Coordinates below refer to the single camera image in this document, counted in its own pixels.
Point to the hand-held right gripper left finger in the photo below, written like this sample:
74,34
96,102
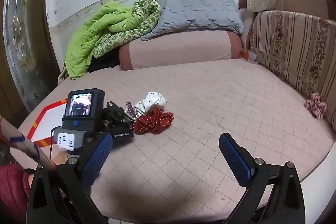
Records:
96,159

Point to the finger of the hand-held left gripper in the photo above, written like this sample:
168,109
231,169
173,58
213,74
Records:
116,117

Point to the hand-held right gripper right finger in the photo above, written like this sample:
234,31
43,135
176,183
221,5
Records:
234,159

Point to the white dotted scrunchie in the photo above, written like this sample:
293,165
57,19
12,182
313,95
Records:
151,103

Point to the red polka dot scrunchie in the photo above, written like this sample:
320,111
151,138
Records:
155,121

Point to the pink quilted bed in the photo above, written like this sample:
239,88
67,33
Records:
210,113

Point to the black cloth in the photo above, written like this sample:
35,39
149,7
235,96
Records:
103,62

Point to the green quilt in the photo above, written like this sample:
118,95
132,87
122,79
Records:
89,32

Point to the person's red jacket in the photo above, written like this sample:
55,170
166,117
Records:
11,192

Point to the pink bolster pillow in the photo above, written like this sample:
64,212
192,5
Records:
181,49

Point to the pink floral scrunchie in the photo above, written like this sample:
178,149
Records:
316,106

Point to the stained glass wooden door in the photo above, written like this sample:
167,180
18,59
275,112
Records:
23,43

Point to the orange tagged plastic bag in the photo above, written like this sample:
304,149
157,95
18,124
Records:
249,56

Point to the striped floral sofa cushion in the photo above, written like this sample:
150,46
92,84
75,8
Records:
294,48

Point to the grey quilted pillow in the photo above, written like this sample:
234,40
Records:
197,8

